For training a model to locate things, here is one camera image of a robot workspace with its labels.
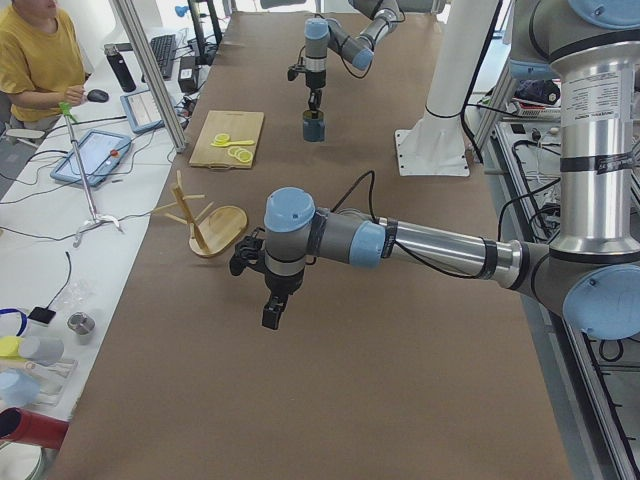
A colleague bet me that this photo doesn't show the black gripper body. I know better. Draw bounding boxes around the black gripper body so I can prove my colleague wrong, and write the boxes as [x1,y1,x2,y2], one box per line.
[287,58,326,90]
[229,227,306,300]

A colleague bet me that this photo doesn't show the dark blue mug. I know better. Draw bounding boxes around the dark blue mug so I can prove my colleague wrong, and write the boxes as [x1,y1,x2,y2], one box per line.
[302,110,325,143]

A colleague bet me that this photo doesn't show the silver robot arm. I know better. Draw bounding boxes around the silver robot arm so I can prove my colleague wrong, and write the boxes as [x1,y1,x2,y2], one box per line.
[287,1,404,119]
[229,1,639,340]

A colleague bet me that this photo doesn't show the wooden cup rack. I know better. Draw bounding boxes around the wooden cup rack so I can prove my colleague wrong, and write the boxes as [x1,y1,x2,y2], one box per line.
[151,170,248,258]

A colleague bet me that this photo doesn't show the small metal cup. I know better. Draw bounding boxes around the small metal cup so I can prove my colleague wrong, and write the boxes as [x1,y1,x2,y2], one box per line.
[67,312,96,345]

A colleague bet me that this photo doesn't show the grey cup on tray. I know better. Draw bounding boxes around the grey cup on tray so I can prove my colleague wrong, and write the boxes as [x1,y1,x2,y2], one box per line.
[18,336,64,366]

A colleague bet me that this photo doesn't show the yellow cup on tray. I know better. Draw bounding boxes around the yellow cup on tray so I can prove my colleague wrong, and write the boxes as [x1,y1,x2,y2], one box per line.
[0,336,23,359]

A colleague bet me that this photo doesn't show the light blue cup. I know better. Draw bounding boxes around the light blue cup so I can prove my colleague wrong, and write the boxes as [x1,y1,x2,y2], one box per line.
[1,369,40,407]

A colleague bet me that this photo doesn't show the wooden cutting board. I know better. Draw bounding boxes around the wooden cutting board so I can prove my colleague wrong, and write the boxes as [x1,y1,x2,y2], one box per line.
[189,110,265,169]

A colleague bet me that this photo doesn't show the yellow plastic knife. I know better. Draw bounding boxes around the yellow plastic knife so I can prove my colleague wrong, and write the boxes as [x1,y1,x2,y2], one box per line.
[226,141,255,147]

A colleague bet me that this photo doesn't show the lemon slice pair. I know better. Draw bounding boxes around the lemon slice pair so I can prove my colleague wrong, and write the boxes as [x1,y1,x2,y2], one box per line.
[227,146,254,164]

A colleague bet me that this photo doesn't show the white pillar with base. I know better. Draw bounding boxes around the white pillar with base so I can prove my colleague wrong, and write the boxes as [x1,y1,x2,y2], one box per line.
[395,0,502,177]

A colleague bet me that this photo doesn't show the black keyboard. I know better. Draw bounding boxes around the black keyboard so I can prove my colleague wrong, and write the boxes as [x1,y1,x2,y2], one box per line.
[149,34,177,79]

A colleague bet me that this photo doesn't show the far blue teach pendant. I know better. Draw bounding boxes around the far blue teach pendant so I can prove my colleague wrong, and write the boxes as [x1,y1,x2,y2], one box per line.
[120,89,164,134]

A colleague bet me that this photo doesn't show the blue teach pendant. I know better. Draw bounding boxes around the blue teach pendant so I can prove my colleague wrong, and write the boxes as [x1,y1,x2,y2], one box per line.
[120,89,164,134]
[50,129,132,187]

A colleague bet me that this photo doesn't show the near blue teach pendant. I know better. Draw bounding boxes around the near blue teach pendant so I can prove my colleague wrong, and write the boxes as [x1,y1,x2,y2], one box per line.
[50,129,132,187]

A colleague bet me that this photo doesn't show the black bottle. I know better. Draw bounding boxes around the black bottle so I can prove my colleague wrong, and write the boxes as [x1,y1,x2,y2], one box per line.
[104,44,136,93]

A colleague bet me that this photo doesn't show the black computer mouse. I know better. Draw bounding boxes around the black computer mouse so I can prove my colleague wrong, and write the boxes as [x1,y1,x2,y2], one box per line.
[86,89,110,103]

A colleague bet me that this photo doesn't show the person in yellow shirt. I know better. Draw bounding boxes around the person in yellow shirt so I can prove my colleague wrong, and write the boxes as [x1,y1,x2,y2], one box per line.
[1,0,89,131]

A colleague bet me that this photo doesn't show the red bottle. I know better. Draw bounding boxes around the red bottle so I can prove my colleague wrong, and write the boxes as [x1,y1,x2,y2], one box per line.
[1,407,69,450]

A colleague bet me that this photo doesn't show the aluminium frame post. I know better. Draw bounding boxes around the aluminium frame post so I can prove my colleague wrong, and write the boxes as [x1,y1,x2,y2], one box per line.
[112,0,187,153]

